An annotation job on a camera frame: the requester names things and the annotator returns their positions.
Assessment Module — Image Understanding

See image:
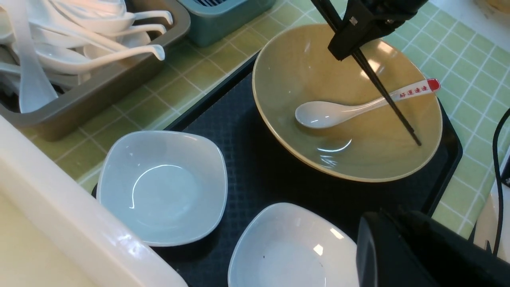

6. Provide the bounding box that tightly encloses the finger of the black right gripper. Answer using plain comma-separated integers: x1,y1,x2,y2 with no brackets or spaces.
328,0,427,61

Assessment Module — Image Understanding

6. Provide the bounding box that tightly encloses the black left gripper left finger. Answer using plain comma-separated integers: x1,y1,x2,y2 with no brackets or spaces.
356,212,439,287

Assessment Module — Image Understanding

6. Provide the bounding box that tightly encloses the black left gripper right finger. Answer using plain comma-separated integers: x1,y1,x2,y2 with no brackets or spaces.
381,210,510,287

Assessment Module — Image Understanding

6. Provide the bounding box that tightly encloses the black chopstick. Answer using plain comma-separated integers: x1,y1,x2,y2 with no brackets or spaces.
310,0,422,146
319,0,422,146

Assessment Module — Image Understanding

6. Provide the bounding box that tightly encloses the large tan noodle bowl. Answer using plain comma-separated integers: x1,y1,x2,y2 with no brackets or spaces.
252,24,443,182

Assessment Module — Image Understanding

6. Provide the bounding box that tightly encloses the white square dish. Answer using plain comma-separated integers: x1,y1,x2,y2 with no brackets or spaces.
228,203,359,287
95,131,228,247

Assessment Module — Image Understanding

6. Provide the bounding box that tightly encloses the white spoon with red handle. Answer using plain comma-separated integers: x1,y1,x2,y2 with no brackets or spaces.
294,78,441,129

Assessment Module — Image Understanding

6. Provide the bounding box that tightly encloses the green tiled table mat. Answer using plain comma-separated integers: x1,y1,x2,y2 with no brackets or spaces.
23,0,509,237

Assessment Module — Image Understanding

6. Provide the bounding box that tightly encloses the black serving tray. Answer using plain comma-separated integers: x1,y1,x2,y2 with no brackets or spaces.
152,59,463,287

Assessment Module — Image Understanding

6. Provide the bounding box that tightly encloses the blue chopstick bin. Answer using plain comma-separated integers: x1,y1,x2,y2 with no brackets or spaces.
179,0,275,47

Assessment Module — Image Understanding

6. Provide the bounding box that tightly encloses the pile of white spoons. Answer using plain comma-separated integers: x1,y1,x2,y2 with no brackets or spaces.
1,0,174,113

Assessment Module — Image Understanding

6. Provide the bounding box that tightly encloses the grey spoon bin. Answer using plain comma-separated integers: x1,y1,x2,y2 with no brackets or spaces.
0,0,191,142

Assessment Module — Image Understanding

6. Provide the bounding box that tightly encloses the large white plastic tub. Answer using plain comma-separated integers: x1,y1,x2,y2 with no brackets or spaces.
0,118,186,287

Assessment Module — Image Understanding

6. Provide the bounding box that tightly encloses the black cable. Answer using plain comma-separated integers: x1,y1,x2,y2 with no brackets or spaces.
470,107,510,258

